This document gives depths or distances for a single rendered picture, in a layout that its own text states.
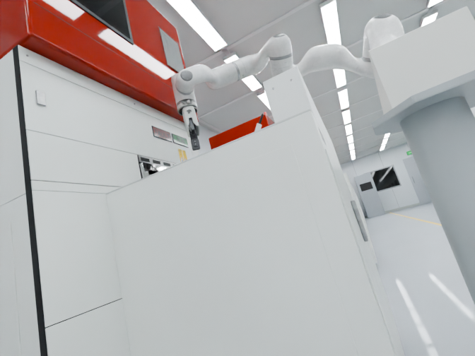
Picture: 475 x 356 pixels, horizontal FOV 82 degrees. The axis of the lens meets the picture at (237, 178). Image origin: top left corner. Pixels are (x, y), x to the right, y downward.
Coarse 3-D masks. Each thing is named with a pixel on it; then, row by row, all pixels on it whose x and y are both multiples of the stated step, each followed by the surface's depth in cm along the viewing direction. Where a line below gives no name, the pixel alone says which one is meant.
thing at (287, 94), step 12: (288, 72) 68; (264, 84) 70; (276, 84) 69; (288, 84) 67; (300, 84) 66; (276, 96) 68; (288, 96) 67; (300, 96) 66; (276, 108) 68; (288, 108) 67; (300, 108) 66; (312, 108) 69; (276, 120) 68; (324, 132) 92
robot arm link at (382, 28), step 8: (376, 16) 102; (384, 16) 100; (392, 16) 100; (368, 24) 103; (376, 24) 100; (384, 24) 99; (392, 24) 98; (400, 24) 99; (368, 32) 102; (376, 32) 100; (384, 32) 98; (392, 32) 97; (400, 32) 98; (368, 40) 102; (376, 40) 99; (384, 40) 97; (368, 48) 106; (368, 56) 108
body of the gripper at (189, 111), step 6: (186, 108) 110; (192, 108) 110; (180, 114) 115; (186, 114) 109; (192, 114) 109; (186, 120) 108; (192, 120) 109; (186, 126) 110; (198, 126) 108; (198, 132) 113
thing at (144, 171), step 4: (140, 164) 99; (144, 164) 99; (148, 164) 102; (152, 164) 103; (140, 168) 98; (144, 168) 99; (148, 168) 101; (152, 168) 103; (156, 168) 105; (160, 168) 107; (164, 168) 109; (144, 172) 98; (144, 176) 97
